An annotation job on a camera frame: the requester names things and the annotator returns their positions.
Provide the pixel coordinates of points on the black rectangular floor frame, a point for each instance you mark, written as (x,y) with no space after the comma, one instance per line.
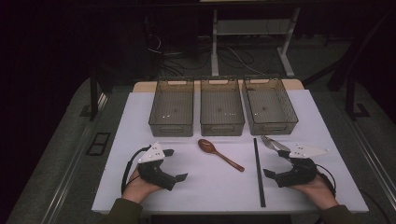
(98,143)

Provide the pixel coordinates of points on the smoky transparent plastic bin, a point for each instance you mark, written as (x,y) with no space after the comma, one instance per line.
(267,105)
(221,105)
(171,105)

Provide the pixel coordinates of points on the person's left hand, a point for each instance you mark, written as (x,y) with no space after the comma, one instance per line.
(137,189)

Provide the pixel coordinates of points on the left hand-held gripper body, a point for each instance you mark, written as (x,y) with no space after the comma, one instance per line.
(154,172)

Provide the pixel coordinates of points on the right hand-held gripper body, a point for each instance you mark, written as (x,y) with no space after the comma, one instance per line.
(300,172)

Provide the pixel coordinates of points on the black metal stand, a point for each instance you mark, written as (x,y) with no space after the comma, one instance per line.
(350,93)

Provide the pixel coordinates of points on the brown wooden spoon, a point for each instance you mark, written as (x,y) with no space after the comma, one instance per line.
(206,145)

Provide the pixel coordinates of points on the white metal desk frame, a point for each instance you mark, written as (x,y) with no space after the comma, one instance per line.
(214,46)

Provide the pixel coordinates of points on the silver metal knife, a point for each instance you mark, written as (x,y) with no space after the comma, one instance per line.
(280,145)

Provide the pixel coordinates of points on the silver floor rail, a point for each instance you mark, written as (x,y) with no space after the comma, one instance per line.
(68,174)
(373,158)

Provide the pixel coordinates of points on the black chopstick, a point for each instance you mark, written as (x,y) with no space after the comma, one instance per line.
(259,174)
(257,168)

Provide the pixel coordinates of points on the person's right hand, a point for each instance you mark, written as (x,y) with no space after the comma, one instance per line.
(317,191)

